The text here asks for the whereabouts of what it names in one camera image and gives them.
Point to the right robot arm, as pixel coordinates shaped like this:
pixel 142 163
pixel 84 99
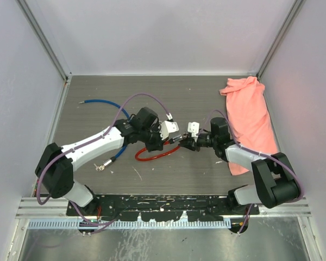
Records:
pixel 275 182

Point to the pink cloth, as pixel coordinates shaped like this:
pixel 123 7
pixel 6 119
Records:
pixel 248 114

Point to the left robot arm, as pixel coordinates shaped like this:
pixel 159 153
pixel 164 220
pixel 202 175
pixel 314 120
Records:
pixel 57 165

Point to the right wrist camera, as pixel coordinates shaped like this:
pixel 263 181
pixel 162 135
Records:
pixel 193 129

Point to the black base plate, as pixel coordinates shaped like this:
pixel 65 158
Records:
pixel 162 207

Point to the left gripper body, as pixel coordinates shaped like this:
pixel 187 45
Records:
pixel 154 141

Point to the blue lock keys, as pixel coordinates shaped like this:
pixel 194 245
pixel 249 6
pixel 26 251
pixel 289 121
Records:
pixel 99 168

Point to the blue cable lock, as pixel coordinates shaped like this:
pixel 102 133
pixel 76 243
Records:
pixel 120 152

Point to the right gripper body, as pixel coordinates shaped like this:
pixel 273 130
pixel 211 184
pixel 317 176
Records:
pixel 205 140

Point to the red cable lock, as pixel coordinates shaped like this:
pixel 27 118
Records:
pixel 163 154

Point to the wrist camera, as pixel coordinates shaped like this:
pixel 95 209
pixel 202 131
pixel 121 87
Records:
pixel 193 129
pixel 167 128

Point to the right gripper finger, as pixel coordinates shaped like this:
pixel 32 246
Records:
pixel 188 139
pixel 190 145

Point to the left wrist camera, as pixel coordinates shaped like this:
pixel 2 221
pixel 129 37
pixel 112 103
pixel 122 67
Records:
pixel 167 128

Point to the slotted cable duct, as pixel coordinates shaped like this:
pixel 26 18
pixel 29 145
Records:
pixel 139 224

